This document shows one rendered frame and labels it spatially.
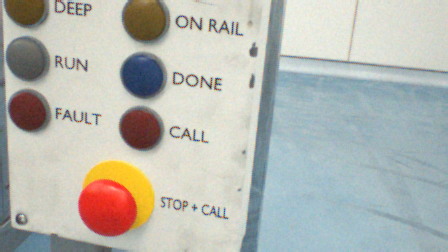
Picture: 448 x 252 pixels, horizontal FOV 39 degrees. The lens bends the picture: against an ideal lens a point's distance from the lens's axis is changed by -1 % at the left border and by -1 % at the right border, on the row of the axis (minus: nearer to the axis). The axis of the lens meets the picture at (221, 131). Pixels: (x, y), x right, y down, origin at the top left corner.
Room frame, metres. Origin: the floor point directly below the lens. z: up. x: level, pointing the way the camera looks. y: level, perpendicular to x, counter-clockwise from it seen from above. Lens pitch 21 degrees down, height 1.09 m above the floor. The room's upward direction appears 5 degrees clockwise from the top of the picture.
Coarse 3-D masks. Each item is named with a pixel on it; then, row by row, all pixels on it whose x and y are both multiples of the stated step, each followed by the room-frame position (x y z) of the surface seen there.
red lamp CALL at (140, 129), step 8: (136, 112) 0.38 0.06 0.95; (144, 112) 0.38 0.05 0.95; (128, 120) 0.38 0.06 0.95; (136, 120) 0.38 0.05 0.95; (144, 120) 0.38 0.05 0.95; (152, 120) 0.38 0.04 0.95; (128, 128) 0.38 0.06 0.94; (136, 128) 0.38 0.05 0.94; (144, 128) 0.38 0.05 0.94; (152, 128) 0.38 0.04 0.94; (128, 136) 0.38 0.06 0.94; (136, 136) 0.38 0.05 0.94; (144, 136) 0.38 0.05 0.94; (152, 136) 0.38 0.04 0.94; (136, 144) 0.38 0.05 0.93; (144, 144) 0.38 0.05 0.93; (152, 144) 0.38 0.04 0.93
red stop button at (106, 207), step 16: (96, 192) 0.36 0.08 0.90; (112, 192) 0.36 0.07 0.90; (128, 192) 0.36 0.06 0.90; (80, 208) 0.36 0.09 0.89; (96, 208) 0.36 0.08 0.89; (112, 208) 0.36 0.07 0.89; (128, 208) 0.36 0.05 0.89; (96, 224) 0.36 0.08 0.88; (112, 224) 0.36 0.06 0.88; (128, 224) 0.36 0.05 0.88
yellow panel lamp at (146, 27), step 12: (132, 0) 0.38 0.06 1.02; (144, 0) 0.38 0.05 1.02; (132, 12) 0.38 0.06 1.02; (144, 12) 0.38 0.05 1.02; (156, 12) 0.38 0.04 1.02; (132, 24) 0.38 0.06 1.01; (144, 24) 0.38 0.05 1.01; (156, 24) 0.38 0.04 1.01; (144, 36) 0.38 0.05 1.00; (156, 36) 0.38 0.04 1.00
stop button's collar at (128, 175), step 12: (96, 168) 0.39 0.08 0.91; (108, 168) 0.39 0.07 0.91; (120, 168) 0.38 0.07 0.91; (132, 168) 0.38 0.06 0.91; (84, 180) 0.39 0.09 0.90; (120, 180) 0.38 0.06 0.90; (132, 180) 0.38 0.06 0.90; (144, 180) 0.38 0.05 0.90; (132, 192) 0.38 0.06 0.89; (144, 192) 0.38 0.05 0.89; (144, 204) 0.38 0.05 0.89; (180, 204) 0.38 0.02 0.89; (144, 216) 0.38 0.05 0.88; (216, 216) 0.37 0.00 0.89; (132, 228) 0.38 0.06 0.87
